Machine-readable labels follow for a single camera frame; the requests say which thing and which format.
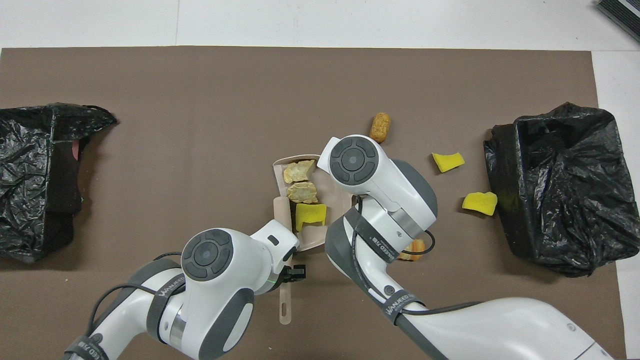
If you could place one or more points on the golden croissant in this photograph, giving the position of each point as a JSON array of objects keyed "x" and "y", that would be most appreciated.
[
  {"x": 415, "y": 247},
  {"x": 302, "y": 192}
]

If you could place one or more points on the pale bread chunk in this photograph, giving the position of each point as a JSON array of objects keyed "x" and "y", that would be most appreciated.
[{"x": 299, "y": 170}]

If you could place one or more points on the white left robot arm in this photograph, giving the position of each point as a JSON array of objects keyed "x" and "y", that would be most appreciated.
[{"x": 215, "y": 305}]

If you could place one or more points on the brown table mat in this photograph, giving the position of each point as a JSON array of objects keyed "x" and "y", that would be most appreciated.
[{"x": 200, "y": 100}]

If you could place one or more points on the black bag lined trash bin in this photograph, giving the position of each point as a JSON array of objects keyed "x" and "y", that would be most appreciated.
[
  {"x": 570, "y": 190},
  {"x": 30, "y": 165}
]

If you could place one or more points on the beige hand brush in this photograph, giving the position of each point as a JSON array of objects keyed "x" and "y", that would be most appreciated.
[{"x": 282, "y": 210}]

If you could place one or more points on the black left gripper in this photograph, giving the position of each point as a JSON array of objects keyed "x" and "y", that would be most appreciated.
[{"x": 295, "y": 273}]

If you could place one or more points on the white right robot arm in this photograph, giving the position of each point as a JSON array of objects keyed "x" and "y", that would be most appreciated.
[{"x": 500, "y": 325}]

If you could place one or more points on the brown oblong bread roll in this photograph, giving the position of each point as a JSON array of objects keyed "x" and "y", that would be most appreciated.
[{"x": 380, "y": 127}]

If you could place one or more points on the yellow sponge piece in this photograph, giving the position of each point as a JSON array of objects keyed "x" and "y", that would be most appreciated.
[
  {"x": 479, "y": 202},
  {"x": 310, "y": 215},
  {"x": 447, "y": 161}
]

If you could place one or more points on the beige plastic dustpan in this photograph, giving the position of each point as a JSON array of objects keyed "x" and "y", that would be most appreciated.
[{"x": 332, "y": 200}]

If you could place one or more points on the dark grey striped panel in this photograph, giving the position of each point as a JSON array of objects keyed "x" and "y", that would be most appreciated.
[{"x": 622, "y": 15}]

